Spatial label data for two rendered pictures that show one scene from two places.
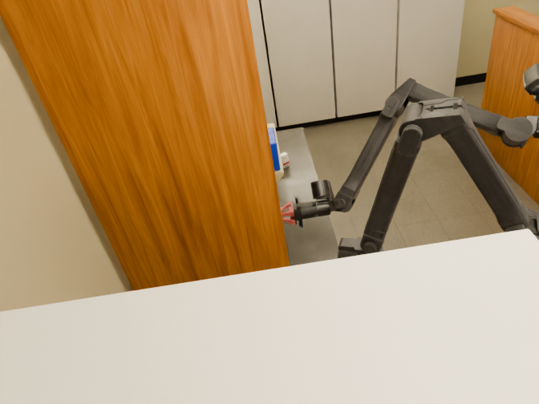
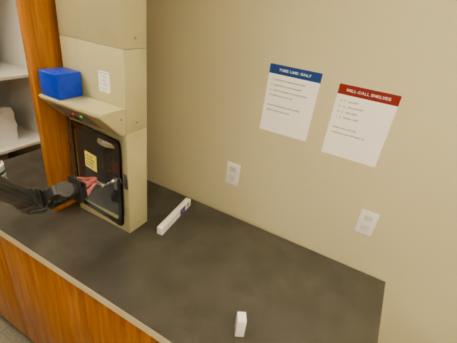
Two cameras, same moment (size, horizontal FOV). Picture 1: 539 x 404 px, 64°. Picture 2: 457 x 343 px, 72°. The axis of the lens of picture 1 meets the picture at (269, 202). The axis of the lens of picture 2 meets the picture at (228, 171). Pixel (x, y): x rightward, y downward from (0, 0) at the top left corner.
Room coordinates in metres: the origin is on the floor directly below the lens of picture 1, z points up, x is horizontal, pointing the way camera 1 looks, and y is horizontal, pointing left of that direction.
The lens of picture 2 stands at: (2.15, -0.78, 1.89)
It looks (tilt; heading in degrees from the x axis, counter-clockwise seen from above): 28 degrees down; 114
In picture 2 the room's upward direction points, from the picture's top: 8 degrees clockwise
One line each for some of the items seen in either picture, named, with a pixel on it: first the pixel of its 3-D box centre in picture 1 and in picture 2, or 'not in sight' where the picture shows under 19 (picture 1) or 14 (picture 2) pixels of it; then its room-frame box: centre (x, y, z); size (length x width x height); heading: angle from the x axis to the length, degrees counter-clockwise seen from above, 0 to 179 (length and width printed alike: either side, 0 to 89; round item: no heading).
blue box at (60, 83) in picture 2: (260, 151); (61, 82); (1.10, 0.00, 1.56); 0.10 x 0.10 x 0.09; 88
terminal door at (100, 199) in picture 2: not in sight; (96, 173); (1.20, 0.04, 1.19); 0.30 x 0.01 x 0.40; 174
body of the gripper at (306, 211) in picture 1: (305, 211); (70, 191); (1.24, -0.12, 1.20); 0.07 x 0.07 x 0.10; 88
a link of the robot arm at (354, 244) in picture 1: (358, 247); not in sight; (0.90, -0.23, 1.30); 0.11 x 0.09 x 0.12; 62
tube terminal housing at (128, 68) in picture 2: not in sight; (121, 135); (1.20, 0.18, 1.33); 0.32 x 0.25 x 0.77; 178
